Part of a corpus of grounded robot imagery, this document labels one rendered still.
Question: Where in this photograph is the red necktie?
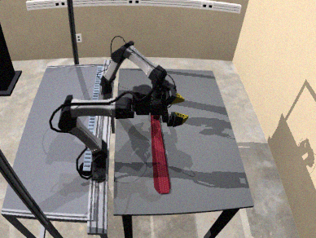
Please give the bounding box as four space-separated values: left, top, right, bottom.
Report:
151 115 171 193

